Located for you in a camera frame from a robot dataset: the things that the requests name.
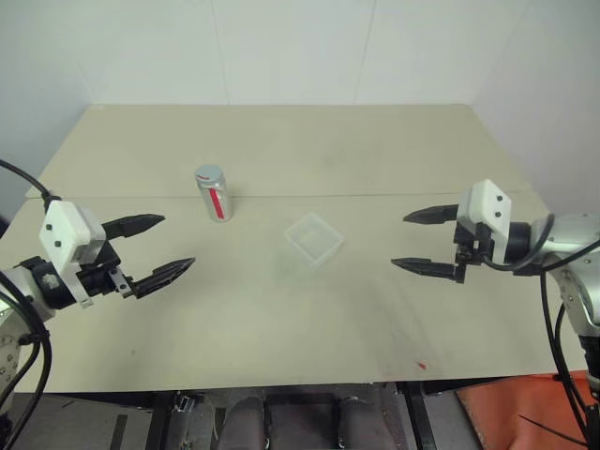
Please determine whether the orange red mat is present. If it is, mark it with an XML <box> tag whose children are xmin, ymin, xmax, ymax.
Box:
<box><xmin>455</xmin><ymin>372</ymin><xmax>600</xmax><ymax>450</ymax></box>

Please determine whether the silver red can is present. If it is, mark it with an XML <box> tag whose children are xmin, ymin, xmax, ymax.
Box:
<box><xmin>196</xmin><ymin>180</ymin><xmax>234</xmax><ymax>222</ymax></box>

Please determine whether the black table frame leg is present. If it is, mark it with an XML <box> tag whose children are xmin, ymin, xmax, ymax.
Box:
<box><xmin>402</xmin><ymin>382</ymin><xmax>441</xmax><ymax>450</ymax></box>
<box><xmin>144</xmin><ymin>391</ymin><xmax>177</xmax><ymax>450</ymax></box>

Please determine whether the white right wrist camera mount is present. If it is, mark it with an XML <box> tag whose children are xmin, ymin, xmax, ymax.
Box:
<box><xmin>457</xmin><ymin>178</ymin><xmax>514</xmax><ymax>266</ymax></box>

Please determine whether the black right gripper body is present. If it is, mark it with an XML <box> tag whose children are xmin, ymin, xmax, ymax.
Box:
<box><xmin>452</xmin><ymin>220</ymin><xmax>496</xmax><ymax>269</ymax></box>

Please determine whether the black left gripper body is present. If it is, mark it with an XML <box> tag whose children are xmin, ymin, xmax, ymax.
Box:
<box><xmin>77</xmin><ymin>240</ymin><xmax>138</xmax><ymax>301</ymax></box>

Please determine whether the thin black wire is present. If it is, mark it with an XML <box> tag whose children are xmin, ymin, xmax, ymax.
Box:
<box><xmin>519</xmin><ymin>412</ymin><xmax>588</xmax><ymax>445</ymax></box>

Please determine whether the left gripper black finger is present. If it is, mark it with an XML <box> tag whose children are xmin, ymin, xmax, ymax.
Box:
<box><xmin>101</xmin><ymin>214</ymin><xmax>166</xmax><ymax>243</ymax></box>
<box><xmin>128</xmin><ymin>257</ymin><xmax>197</xmax><ymax>300</ymax></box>

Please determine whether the dark grey rounded shape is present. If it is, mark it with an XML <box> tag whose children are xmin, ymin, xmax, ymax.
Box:
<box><xmin>223</xmin><ymin>396</ymin><xmax>266</xmax><ymax>450</ymax></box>

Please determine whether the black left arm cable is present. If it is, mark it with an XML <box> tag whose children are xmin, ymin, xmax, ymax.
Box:
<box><xmin>0</xmin><ymin>158</ymin><xmax>53</xmax><ymax>423</ymax></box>

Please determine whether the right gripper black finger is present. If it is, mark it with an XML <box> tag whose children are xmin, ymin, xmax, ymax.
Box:
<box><xmin>402</xmin><ymin>203</ymin><xmax>459</xmax><ymax>227</ymax></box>
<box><xmin>391</xmin><ymin>256</ymin><xmax>466</xmax><ymax>285</ymax></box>

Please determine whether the clear square plastic container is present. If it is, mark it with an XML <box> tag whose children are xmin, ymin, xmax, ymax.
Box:
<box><xmin>284</xmin><ymin>213</ymin><xmax>347</xmax><ymax>269</ymax></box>

